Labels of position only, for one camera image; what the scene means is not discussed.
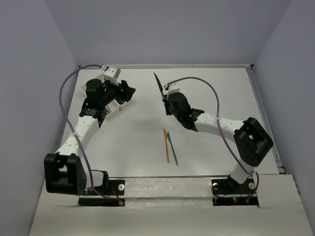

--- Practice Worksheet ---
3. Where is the teal plastic knife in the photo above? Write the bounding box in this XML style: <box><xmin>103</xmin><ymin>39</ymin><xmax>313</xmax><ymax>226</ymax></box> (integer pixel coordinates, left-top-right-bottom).
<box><xmin>167</xmin><ymin>132</ymin><xmax>179</xmax><ymax>166</ymax></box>

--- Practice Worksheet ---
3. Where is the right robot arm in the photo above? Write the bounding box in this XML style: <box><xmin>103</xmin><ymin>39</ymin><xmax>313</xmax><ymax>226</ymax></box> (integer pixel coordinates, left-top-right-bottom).
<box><xmin>162</xmin><ymin>92</ymin><xmax>274</xmax><ymax>193</ymax></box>

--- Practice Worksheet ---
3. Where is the orange plastic knife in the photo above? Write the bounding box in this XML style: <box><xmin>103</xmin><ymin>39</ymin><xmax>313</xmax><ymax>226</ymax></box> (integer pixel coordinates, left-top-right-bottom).
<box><xmin>163</xmin><ymin>129</ymin><xmax>170</xmax><ymax>163</ymax></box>

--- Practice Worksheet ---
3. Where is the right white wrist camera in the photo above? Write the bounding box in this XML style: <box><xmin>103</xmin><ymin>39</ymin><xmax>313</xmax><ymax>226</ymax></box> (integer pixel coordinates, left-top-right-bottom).
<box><xmin>164</xmin><ymin>83</ymin><xmax>180</xmax><ymax>95</ymax></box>

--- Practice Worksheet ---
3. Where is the purple cable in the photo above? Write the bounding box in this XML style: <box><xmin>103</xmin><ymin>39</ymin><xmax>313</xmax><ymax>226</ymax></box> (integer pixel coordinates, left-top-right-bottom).
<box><xmin>167</xmin><ymin>76</ymin><xmax>259</xmax><ymax>205</ymax></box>
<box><xmin>60</xmin><ymin>63</ymin><xmax>124</xmax><ymax>206</ymax></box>

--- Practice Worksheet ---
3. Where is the aluminium rail edge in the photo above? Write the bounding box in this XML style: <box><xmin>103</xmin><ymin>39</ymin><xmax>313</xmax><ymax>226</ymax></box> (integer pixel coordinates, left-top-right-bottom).
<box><xmin>78</xmin><ymin>63</ymin><xmax>254</xmax><ymax>70</ymax></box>
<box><xmin>246</xmin><ymin>67</ymin><xmax>287</xmax><ymax>175</ymax></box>

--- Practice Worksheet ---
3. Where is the aluminium rail back edge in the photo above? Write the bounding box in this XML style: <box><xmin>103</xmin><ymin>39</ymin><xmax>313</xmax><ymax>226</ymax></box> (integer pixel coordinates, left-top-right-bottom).
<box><xmin>78</xmin><ymin>63</ymin><xmax>254</xmax><ymax>70</ymax></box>

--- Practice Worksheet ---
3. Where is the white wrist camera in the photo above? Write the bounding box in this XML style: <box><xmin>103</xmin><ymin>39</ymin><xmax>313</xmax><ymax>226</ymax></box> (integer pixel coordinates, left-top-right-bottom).
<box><xmin>101</xmin><ymin>65</ymin><xmax>121</xmax><ymax>79</ymax></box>
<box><xmin>164</xmin><ymin>83</ymin><xmax>180</xmax><ymax>95</ymax></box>

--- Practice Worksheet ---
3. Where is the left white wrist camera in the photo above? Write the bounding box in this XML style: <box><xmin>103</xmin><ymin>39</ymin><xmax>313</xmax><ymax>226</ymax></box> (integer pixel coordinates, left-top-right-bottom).
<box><xmin>101</xmin><ymin>65</ymin><xmax>121</xmax><ymax>79</ymax></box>

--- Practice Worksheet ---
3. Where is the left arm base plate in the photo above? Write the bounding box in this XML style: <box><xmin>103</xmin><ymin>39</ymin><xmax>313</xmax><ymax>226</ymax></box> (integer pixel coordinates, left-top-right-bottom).
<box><xmin>78</xmin><ymin>179</ymin><xmax>126</xmax><ymax>207</ymax></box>

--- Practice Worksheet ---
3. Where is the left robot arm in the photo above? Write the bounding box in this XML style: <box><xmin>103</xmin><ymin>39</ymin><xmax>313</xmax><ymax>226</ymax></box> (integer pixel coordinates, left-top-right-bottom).
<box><xmin>44</xmin><ymin>79</ymin><xmax>136</xmax><ymax>196</ymax></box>

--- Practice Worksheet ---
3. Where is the white container right compartment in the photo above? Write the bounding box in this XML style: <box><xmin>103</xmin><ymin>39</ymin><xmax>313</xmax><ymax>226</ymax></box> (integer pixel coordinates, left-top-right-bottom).
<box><xmin>96</xmin><ymin>74</ymin><xmax>131</xmax><ymax>109</ymax></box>

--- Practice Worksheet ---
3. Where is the steel knife teal handle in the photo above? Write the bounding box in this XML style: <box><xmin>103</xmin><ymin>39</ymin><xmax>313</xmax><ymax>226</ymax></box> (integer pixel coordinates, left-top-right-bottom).
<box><xmin>153</xmin><ymin>71</ymin><xmax>164</xmax><ymax>99</ymax></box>

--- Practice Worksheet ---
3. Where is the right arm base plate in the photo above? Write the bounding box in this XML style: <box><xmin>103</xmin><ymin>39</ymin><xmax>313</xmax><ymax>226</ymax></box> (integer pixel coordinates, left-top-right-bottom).
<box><xmin>211</xmin><ymin>178</ymin><xmax>259</xmax><ymax>206</ymax></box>

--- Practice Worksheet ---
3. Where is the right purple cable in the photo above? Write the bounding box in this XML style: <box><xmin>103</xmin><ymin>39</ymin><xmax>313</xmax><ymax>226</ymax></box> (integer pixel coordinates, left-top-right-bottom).
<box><xmin>167</xmin><ymin>76</ymin><xmax>259</xmax><ymax>205</ymax></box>

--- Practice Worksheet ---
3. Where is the white front cover board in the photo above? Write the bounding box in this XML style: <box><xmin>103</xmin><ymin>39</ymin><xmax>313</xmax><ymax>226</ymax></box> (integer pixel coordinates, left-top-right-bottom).
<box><xmin>30</xmin><ymin>175</ymin><xmax>313</xmax><ymax>236</ymax></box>

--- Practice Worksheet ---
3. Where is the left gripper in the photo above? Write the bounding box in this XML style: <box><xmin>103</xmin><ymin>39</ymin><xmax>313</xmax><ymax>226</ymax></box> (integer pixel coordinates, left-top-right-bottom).
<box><xmin>98</xmin><ymin>79</ymin><xmax>134</xmax><ymax>106</ymax></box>

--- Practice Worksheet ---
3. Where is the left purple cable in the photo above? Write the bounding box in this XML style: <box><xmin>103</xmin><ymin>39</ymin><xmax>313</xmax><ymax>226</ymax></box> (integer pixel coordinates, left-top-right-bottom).
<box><xmin>60</xmin><ymin>63</ymin><xmax>124</xmax><ymax>206</ymax></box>

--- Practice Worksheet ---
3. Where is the aluminium rail right edge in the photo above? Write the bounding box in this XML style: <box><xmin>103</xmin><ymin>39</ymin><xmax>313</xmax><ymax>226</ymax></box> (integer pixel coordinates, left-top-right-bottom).
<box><xmin>246</xmin><ymin>67</ymin><xmax>287</xmax><ymax>175</ymax></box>

